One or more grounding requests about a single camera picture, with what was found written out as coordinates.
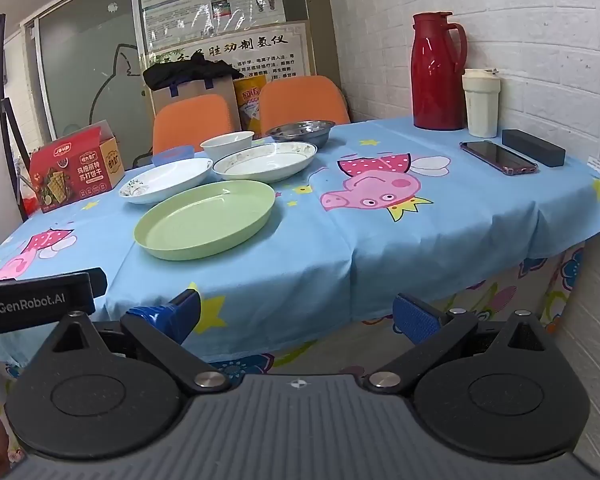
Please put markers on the yellow plastic bag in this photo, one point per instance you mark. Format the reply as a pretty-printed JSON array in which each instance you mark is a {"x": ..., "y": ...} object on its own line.
[{"x": 247, "y": 105}]

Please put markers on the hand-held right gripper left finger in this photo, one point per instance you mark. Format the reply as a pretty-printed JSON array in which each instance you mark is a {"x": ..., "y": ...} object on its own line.
[{"x": 167, "y": 319}]

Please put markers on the smartphone in clear case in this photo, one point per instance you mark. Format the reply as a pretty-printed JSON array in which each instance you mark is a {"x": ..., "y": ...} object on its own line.
[{"x": 497, "y": 156}]

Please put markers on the stainless steel bowl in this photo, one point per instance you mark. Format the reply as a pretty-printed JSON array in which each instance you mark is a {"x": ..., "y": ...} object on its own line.
[{"x": 300, "y": 132}]

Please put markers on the red thermos jug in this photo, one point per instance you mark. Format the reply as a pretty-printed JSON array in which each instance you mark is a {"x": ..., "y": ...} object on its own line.
[{"x": 435, "y": 80}]

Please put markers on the black rectangular case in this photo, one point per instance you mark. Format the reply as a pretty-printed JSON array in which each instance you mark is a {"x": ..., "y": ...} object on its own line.
[{"x": 535, "y": 149}]

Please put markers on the white paper tag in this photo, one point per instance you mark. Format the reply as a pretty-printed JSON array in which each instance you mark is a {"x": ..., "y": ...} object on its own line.
[{"x": 595, "y": 163}]

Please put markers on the white travel cup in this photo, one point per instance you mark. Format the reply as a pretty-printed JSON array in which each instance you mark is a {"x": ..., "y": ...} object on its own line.
[{"x": 480, "y": 110}]

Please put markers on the white ceramic bowl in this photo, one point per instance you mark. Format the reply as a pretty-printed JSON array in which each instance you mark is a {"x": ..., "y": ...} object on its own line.
[{"x": 227, "y": 146}]

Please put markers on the frosted glass door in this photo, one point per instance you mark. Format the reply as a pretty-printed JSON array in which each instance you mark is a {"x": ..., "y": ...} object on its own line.
[{"x": 80, "y": 60}]

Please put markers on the blue translucent plastic bowl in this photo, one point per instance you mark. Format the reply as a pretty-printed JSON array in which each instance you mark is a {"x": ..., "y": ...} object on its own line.
[{"x": 172, "y": 154}]

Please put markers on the white plate with patterned rim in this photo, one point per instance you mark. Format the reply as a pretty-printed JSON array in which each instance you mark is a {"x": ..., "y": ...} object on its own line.
[{"x": 265, "y": 162}]

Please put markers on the orange chair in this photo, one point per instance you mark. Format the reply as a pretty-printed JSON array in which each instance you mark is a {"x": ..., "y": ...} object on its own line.
[
  {"x": 190, "y": 120},
  {"x": 305, "y": 100}
]

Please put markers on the colourful floral under cloth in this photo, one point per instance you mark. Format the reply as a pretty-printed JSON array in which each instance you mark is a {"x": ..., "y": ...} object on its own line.
[{"x": 505, "y": 300}]

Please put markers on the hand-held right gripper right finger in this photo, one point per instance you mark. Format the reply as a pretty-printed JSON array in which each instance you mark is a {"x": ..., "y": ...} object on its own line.
[{"x": 415, "y": 321}]

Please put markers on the white plate with floral print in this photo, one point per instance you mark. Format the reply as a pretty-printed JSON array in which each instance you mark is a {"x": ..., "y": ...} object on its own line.
[{"x": 165, "y": 177}]

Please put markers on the blue cartoon printed tablecloth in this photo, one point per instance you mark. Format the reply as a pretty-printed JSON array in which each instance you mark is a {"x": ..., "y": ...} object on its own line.
[{"x": 330, "y": 250}]

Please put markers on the green plastic plate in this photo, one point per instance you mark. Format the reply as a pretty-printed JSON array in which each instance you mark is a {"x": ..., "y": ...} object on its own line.
[{"x": 205, "y": 220}]

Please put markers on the red cracker box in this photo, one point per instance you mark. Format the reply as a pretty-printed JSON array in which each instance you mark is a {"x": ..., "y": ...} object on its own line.
[{"x": 75, "y": 175}]

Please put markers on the green bordered wall poster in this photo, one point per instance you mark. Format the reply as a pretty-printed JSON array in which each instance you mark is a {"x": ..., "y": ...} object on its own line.
[{"x": 180, "y": 5}]

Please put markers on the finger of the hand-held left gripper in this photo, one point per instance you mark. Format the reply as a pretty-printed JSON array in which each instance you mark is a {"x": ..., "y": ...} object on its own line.
[{"x": 35, "y": 305}]

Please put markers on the white wall poster black lettering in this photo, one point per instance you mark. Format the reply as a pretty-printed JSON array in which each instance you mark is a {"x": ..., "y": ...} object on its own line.
[{"x": 260, "y": 50}]

